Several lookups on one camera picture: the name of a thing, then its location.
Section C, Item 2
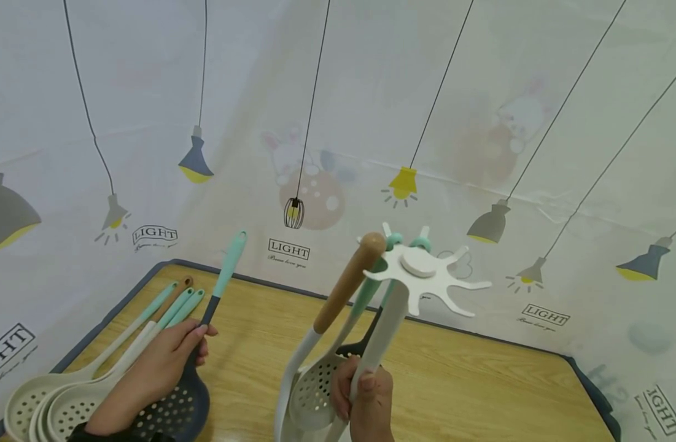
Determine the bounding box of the white utensil rack stand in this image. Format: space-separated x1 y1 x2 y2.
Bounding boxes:
324 223 492 442

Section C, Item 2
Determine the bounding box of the dark skimmer with teal handle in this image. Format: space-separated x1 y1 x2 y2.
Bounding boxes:
132 231 249 442

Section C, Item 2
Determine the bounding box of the black utensil with teal handle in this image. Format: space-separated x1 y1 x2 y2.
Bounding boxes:
336 226 433 359

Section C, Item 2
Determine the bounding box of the person's left hand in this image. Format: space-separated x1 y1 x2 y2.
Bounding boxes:
85 319 220 436

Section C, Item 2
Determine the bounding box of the person's right hand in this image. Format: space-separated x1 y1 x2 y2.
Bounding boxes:
331 356 395 442

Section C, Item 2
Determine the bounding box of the utensil with brown wooden handle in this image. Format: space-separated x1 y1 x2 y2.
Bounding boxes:
150 276 195 323

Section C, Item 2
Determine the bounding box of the white utensil with wooden handle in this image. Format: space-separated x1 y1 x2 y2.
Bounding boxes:
273 232 387 442

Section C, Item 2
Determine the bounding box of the black wrist band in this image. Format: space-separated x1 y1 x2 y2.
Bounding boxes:
67 421 176 442

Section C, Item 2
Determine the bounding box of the white spoon with teal handle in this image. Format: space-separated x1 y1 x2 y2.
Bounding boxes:
28 287 196 442

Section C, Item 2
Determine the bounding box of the white skimmer with teal handle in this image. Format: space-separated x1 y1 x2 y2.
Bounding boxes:
45 290 206 442
288 233 405 432
4 281 180 442

